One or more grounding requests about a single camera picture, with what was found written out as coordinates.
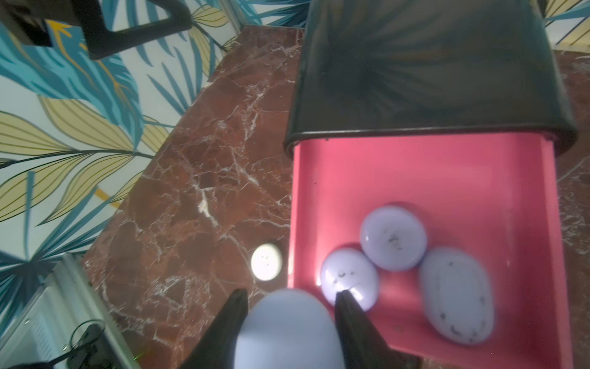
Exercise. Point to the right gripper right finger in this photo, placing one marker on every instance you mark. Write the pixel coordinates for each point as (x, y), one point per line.
(362, 344)

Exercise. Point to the purple oval earphone case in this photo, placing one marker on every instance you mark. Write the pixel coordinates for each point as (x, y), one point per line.
(457, 295)
(288, 328)

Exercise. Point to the black drawer cabinet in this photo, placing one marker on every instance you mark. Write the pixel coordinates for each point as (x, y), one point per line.
(389, 68)

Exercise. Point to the purple round earphone case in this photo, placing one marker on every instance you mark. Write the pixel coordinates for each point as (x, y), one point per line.
(393, 238)
(347, 269)

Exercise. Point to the white round earphone case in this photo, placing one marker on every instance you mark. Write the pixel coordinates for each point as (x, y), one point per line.
(266, 262)

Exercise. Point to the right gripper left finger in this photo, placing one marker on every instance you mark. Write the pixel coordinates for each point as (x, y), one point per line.
(217, 346)

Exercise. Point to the aluminium rail frame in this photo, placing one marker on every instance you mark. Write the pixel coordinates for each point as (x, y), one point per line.
(65, 325)

